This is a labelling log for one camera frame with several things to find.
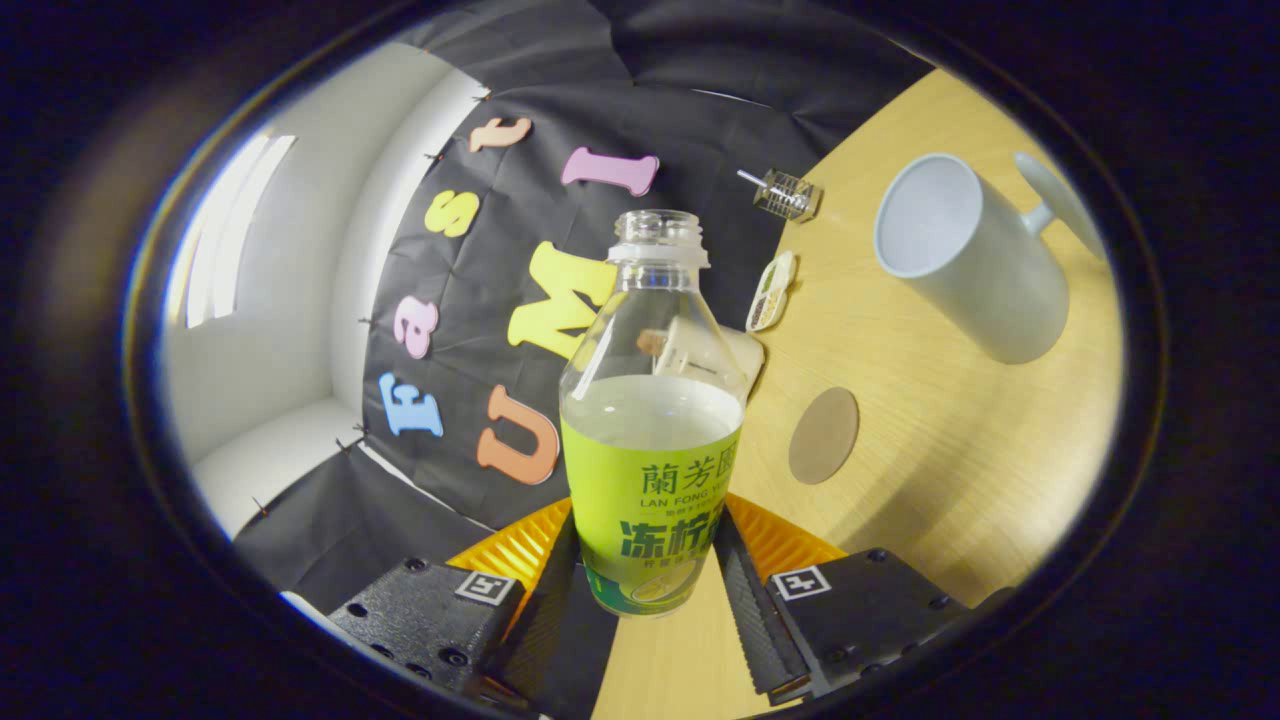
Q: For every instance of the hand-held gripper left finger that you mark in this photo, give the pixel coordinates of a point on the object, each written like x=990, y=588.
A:
x=540, y=620

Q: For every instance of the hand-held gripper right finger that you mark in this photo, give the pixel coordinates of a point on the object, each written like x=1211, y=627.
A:
x=750, y=610

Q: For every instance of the clear green label juice bottle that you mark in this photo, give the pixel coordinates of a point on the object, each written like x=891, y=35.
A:
x=650, y=480

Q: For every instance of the round brown coaster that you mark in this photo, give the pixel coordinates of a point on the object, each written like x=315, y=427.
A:
x=824, y=436

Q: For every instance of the wooden table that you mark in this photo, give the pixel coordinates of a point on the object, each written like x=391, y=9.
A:
x=950, y=450

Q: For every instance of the cream toaster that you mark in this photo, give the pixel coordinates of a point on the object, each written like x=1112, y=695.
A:
x=748, y=352

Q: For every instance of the brown bread slice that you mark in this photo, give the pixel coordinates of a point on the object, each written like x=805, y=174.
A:
x=650, y=342

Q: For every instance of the white divided food tray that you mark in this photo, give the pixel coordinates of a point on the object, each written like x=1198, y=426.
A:
x=770, y=292

